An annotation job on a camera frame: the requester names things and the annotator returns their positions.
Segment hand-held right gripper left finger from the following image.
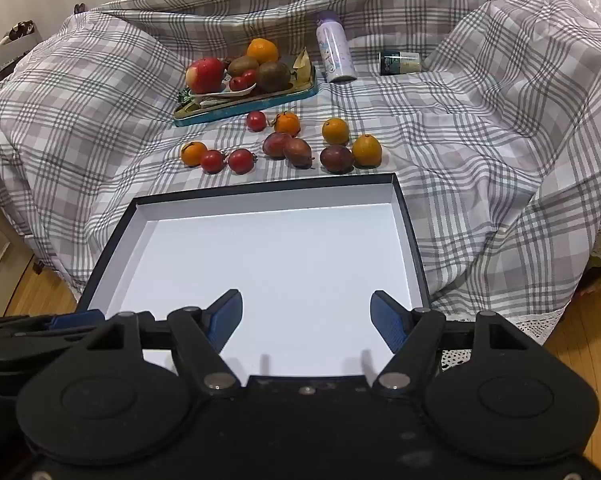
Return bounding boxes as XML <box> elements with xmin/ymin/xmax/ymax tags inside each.
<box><xmin>83</xmin><ymin>288</ymin><xmax>244</xmax><ymax>392</ymax></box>

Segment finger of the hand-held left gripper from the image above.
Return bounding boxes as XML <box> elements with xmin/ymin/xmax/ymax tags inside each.
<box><xmin>48</xmin><ymin>311</ymin><xmax>106</xmax><ymax>332</ymax></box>

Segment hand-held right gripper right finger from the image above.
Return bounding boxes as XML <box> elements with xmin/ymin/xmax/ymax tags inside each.
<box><xmin>369</xmin><ymin>290</ymin><xmax>530</xmax><ymax>392</ymax></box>

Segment black box with white inside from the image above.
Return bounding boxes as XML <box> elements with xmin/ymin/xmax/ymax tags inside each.
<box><xmin>75</xmin><ymin>172</ymin><xmax>431</xmax><ymax>377</ymax></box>

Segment small tangerine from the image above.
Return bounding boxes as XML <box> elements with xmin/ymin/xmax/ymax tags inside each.
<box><xmin>181</xmin><ymin>141</ymin><xmax>208</xmax><ymax>167</ymax></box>

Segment purple passion fruit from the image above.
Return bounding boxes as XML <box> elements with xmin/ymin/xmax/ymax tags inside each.
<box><xmin>283</xmin><ymin>137</ymin><xmax>314</xmax><ymax>169</ymax></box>
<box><xmin>320</xmin><ymin>145</ymin><xmax>355</xmax><ymax>174</ymax></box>
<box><xmin>262</xmin><ymin>132</ymin><xmax>292</xmax><ymax>160</ymax></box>

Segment white lace cloth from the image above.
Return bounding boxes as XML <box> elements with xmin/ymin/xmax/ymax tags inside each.
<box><xmin>438</xmin><ymin>227</ymin><xmax>601</xmax><ymax>372</ymax></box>

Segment tangerine with leaf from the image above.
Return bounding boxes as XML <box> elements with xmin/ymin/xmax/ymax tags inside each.
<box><xmin>272</xmin><ymin>111</ymin><xmax>301</xmax><ymax>137</ymax></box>

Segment grey plaid blanket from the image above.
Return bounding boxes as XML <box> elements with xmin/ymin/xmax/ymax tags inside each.
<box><xmin>0</xmin><ymin>0</ymin><xmax>601</xmax><ymax>341</ymax></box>

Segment teal metal tray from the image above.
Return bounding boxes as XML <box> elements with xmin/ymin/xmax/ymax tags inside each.
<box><xmin>172</xmin><ymin>64</ymin><xmax>317</xmax><ymax>128</ymax></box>

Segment white spoon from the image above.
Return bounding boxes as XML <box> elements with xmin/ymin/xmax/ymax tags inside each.
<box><xmin>193</xmin><ymin>84</ymin><xmax>257</xmax><ymax>100</ymax></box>

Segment red apple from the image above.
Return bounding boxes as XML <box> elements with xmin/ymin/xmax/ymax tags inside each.
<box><xmin>185</xmin><ymin>58</ymin><xmax>226</xmax><ymax>95</ymax></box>

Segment brown kiwi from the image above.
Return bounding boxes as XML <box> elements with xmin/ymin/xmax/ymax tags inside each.
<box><xmin>227</xmin><ymin>55</ymin><xmax>259</xmax><ymax>78</ymax></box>
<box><xmin>257</xmin><ymin>61</ymin><xmax>292</xmax><ymax>94</ymax></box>

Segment crumpled tan wrapper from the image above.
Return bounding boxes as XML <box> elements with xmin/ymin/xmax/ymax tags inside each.
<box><xmin>290</xmin><ymin>47</ymin><xmax>314</xmax><ymax>82</ymax></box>

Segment small dark-capped jar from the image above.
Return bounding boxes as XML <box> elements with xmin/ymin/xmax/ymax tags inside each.
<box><xmin>379</xmin><ymin>51</ymin><xmax>422</xmax><ymax>76</ymax></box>

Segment large orange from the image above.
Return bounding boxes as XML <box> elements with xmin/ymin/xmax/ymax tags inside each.
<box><xmin>246</xmin><ymin>38</ymin><xmax>280</xmax><ymax>65</ymax></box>

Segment white spray can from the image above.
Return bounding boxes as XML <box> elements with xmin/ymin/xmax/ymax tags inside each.
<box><xmin>315</xmin><ymin>11</ymin><xmax>358</xmax><ymax>84</ymax></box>

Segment patterned bag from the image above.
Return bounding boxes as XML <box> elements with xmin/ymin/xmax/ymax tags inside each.
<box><xmin>0</xmin><ymin>20</ymin><xmax>44</xmax><ymax>86</ymax></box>

